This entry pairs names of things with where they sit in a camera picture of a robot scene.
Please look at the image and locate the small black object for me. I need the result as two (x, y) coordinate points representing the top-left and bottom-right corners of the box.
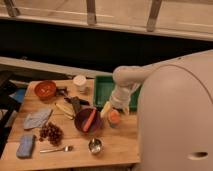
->
(56, 86), (68, 96)

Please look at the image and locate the bunch of dark grapes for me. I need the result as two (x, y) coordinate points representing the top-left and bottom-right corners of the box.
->
(39, 122), (63, 146)

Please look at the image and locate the blue sponge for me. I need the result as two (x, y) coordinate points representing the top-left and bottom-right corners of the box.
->
(16, 134), (36, 159)

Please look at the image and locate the small metal cup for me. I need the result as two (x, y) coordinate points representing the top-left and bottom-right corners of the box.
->
(88, 138), (103, 155)

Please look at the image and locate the orange carrot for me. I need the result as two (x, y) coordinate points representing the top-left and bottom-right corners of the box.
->
(83, 109), (96, 132)

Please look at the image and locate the purple bowl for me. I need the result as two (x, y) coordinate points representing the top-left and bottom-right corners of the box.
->
(74, 108), (103, 134)

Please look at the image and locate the red bowl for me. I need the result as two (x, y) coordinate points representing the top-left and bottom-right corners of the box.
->
(34, 80), (56, 100)

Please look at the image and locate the green plastic tray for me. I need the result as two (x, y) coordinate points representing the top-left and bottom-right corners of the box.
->
(93, 75), (140, 111)

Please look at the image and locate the dark knife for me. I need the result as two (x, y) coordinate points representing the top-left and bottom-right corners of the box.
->
(65, 96), (90, 113)

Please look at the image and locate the orange apple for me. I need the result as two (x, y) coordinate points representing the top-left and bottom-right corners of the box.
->
(107, 109), (121, 127)

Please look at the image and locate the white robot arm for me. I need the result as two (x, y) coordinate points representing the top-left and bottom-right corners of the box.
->
(109, 49), (213, 171)

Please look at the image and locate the wooden cutting board table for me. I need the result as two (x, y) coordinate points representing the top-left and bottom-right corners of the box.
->
(0, 81), (139, 171)

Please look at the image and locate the white cup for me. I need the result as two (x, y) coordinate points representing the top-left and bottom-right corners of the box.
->
(73, 75), (87, 93)

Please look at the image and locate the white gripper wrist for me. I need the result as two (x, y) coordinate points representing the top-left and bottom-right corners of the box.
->
(100, 84), (140, 117)

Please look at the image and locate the grey cloth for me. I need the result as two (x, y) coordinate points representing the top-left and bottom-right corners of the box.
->
(23, 108), (52, 130)

